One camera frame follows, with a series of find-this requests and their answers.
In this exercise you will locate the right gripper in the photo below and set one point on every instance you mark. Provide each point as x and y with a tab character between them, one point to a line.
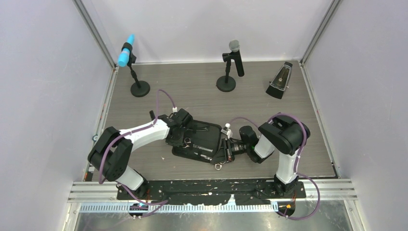
230	153

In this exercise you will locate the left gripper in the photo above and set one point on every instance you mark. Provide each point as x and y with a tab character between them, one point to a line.
178	142

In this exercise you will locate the silver cutting scissors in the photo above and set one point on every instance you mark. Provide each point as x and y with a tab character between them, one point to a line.
218	162

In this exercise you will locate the silver thinning scissors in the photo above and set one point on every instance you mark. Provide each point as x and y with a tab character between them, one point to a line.
188	143

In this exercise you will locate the black zipper tool case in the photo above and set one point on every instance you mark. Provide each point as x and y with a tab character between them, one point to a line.
210	139

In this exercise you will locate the black hair clip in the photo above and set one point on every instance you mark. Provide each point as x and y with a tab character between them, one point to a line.
201	129

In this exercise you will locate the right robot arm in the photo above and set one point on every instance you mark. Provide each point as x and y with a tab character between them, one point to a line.
282	133

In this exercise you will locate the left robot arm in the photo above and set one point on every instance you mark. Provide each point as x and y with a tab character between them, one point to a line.
111	153

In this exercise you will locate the black comb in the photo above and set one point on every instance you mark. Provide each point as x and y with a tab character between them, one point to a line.
152	115

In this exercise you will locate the left black microphone stand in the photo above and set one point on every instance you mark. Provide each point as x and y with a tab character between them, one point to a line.
139	88

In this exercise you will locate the black microphone stand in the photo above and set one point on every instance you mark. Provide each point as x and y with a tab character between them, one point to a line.
139	88
226	83

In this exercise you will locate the right black microphone stand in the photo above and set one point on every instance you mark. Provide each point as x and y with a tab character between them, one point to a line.
226	83

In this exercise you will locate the black metronome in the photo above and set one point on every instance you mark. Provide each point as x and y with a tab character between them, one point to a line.
279	84

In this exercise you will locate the blue microphone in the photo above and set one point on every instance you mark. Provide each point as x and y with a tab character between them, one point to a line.
124	57

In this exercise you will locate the black grey microphone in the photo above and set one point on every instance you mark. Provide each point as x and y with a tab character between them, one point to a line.
234	46

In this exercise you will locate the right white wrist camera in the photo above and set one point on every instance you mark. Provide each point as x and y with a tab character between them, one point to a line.
226	129

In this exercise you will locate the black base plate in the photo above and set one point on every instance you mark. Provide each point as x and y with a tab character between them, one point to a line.
212	192

